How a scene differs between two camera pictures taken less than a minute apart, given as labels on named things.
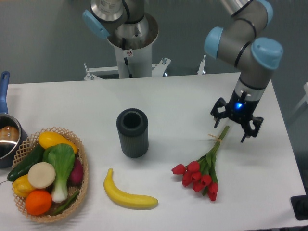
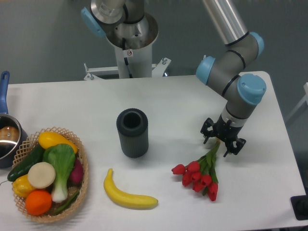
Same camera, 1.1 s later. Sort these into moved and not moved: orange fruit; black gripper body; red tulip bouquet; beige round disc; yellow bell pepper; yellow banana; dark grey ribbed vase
Moved: black gripper body
Not moved: dark grey ribbed vase; orange fruit; yellow banana; yellow bell pepper; beige round disc; red tulip bouquet
